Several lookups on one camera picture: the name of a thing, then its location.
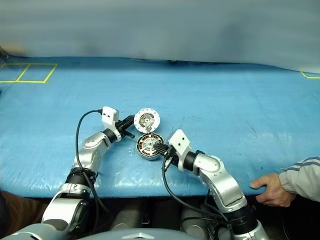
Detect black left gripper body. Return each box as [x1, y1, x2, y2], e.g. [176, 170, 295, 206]
[115, 119, 133, 138]

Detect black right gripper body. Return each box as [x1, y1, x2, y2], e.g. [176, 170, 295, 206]
[163, 145, 180, 168]

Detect silver motor stator copper coils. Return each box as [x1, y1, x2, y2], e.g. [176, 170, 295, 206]
[135, 133, 165, 162]

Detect silver motor cover circuit board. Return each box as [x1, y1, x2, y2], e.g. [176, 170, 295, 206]
[133, 107, 161, 134]

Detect bare hand with grey sleeve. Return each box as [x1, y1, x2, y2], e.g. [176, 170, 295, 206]
[249, 173, 296, 208]

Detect blue plastic table cover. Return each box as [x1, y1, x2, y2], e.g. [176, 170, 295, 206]
[0, 56, 320, 199]

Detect grey rounded robot leg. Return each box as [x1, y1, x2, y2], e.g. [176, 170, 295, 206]
[179, 208, 214, 240]
[109, 209, 141, 230]

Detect grey robot torso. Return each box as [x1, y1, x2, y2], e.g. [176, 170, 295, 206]
[0, 222, 195, 240]

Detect yellow tape double square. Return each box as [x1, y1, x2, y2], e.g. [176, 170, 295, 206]
[0, 62, 59, 84]

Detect grey striped jacket sleeve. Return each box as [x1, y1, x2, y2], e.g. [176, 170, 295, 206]
[278, 156, 320, 204]

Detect brown clothing of bystander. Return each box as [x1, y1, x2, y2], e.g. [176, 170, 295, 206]
[0, 189, 49, 238]

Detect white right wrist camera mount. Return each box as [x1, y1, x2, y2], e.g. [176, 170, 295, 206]
[167, 128, 193, 169]

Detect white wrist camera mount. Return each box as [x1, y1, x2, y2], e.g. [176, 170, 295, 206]
[100, 106, 123, 141]
[167, 128, 193, 169]

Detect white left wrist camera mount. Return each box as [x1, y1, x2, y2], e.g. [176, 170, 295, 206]
[100, 106, 123, 141]

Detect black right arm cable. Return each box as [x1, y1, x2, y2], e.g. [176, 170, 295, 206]
[161, 146, 232, 230]

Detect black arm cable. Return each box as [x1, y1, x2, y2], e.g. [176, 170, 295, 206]
[161, 146, 232, 230]
[75, 108, 112, 227]

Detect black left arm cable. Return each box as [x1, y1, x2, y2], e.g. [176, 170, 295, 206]
[75, 108, 112, 227]

